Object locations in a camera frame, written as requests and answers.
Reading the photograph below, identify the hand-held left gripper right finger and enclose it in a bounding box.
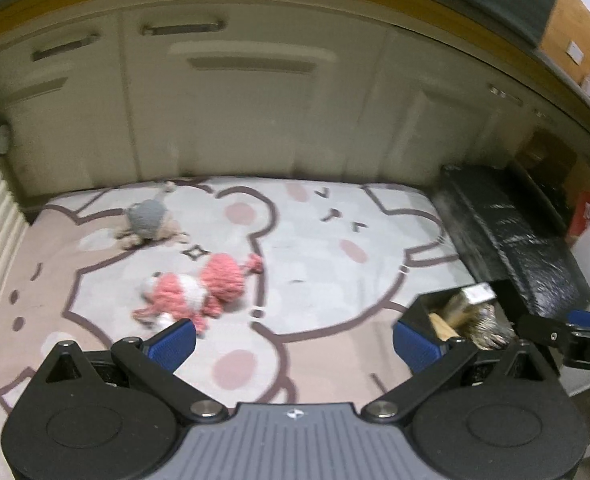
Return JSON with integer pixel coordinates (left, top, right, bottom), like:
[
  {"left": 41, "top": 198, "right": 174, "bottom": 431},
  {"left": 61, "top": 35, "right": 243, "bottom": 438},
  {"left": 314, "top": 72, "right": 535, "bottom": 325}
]
[{"left": 362, "top": 322, "right": 562, "bottom": 424}]

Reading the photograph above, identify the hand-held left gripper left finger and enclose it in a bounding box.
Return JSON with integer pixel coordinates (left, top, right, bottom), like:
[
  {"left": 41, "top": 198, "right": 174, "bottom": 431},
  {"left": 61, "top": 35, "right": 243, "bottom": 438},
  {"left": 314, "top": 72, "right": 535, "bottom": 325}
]
[{"left": 37, "top": 317, "right": 229, "bottom": 424}]

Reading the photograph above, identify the pink and white crochet toy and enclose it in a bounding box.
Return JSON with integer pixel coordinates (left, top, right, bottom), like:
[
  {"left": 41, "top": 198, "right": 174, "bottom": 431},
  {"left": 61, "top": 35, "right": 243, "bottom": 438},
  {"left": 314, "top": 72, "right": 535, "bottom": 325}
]
[{"left": 132, "top": 252, "right": 265, "bottom": 335}]

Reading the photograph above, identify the small black box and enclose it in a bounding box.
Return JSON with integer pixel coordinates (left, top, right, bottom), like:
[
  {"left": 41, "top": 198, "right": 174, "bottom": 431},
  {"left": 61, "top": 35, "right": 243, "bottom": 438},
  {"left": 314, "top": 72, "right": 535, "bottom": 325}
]
[{"left": 403, "top": 280, "right": 522, "bottom": 359}]

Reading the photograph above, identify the red carton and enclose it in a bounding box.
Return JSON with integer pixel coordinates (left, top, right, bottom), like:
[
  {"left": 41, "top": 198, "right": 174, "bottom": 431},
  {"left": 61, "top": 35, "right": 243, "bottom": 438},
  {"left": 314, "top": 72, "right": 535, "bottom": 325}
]
[{"left": 568, "top": 191, "right": 590, "bottom": 242}]

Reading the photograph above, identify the grey crochet toy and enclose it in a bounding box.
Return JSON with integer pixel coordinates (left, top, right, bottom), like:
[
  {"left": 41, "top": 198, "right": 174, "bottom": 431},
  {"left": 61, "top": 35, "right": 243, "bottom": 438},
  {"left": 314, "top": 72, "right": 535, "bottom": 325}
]
[{"left": 114, "top": 184, "right": 190, "bottom": 252}]

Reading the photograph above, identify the bear printed mat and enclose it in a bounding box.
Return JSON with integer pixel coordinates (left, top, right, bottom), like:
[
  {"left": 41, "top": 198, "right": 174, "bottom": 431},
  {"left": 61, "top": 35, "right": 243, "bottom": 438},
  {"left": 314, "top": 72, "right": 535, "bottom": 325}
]
[{"left": 0, "top": 175, "right": 478, "bottom": 480}]

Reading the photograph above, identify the cream cabinet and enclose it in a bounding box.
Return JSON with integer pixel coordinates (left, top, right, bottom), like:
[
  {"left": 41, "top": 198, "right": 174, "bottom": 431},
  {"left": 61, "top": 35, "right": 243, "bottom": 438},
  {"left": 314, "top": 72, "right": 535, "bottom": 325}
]
[{"left": 0, "top": 0, "right": 590, "bottom": 211}]

